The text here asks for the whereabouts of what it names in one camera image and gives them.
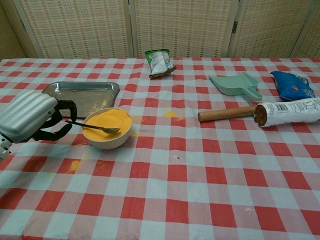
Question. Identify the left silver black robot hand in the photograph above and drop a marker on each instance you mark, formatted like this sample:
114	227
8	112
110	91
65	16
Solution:
25	115

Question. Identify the red white checkered tablecloth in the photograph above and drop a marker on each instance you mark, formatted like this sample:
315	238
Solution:
175	180

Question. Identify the white labelled drink bottle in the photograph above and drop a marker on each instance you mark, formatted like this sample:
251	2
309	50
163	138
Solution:
287	112

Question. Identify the wooden rolling pin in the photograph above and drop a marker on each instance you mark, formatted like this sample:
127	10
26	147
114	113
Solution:
225	114

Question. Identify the yellow bowl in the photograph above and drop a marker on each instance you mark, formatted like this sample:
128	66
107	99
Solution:
107	142

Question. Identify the mint green dustpan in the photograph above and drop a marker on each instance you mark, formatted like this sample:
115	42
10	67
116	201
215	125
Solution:
232	85

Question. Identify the rectangular steel tray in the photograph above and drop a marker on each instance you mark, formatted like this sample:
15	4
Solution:
92	96

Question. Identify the black spoon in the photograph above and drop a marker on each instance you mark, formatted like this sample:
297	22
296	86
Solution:
111	130

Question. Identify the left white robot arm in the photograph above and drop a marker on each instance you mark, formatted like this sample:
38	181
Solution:
3	147

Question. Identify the green white snack bag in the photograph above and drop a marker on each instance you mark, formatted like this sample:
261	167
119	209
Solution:
160	62

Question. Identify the blue snack bag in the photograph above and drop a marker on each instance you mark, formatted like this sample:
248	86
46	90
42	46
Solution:
292	86

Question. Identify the woven bamboo folding screen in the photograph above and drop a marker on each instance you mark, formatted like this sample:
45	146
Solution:
185	27

